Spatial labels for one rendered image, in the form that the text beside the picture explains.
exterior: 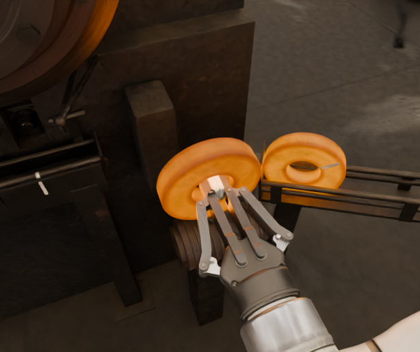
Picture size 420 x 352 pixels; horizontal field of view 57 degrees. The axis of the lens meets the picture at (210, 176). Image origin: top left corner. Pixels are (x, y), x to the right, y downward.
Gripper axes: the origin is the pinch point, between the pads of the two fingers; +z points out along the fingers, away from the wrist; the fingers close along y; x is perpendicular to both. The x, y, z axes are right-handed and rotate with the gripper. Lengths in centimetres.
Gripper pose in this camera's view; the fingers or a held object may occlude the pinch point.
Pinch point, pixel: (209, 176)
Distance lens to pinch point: 55.2
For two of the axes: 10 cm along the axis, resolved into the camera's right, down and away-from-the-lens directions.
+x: 0.2, -5.8, -8.1
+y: 9.3, -2.8, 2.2
